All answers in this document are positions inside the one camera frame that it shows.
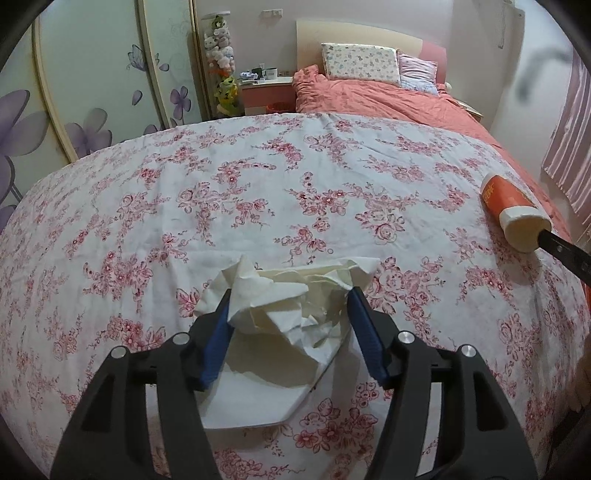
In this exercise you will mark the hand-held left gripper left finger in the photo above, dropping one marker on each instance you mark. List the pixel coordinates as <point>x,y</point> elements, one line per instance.
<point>214,341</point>

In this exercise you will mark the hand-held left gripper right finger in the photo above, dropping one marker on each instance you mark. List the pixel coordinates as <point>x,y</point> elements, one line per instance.
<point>367,332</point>

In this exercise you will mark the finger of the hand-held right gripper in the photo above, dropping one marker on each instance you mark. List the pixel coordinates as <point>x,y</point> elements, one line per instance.
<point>565,256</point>

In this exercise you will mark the orange paper cup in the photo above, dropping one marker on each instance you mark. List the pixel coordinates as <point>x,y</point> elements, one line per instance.
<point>508,198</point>

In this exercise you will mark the white tissue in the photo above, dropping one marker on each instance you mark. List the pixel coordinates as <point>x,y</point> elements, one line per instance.
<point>286,295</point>

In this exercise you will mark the pink curtain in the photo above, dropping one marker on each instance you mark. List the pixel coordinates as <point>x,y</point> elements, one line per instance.
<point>572,138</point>

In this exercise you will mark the floral tablecloth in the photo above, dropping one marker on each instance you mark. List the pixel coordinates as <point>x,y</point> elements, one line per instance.
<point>138,207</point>

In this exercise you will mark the pink white nightstand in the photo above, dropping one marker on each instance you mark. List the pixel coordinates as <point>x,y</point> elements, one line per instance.
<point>265,94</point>
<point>471,110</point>

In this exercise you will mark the striped pink pillow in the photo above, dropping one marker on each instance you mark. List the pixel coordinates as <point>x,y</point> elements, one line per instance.
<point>418,74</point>

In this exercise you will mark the white pipe cover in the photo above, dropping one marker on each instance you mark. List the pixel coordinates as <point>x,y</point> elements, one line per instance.
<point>510,23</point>

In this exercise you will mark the small red bin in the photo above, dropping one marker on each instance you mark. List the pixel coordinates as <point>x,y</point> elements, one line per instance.
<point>277,107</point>

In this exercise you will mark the floral pillow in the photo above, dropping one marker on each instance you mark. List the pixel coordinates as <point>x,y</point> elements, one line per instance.
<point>360,62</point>

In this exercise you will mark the white mug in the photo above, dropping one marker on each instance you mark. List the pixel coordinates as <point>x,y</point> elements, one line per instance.
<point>271,73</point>

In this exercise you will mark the plush toy column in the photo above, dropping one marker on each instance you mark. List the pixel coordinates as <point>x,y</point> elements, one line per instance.
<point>220,60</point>

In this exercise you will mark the flower print wardrobe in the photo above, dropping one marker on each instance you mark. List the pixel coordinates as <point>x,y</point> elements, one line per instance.
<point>92,69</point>

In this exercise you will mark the cream pink headboard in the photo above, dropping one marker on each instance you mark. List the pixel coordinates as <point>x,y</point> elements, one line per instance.
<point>351,32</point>

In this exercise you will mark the wall socket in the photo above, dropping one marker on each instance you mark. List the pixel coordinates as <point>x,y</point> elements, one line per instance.
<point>269,14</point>

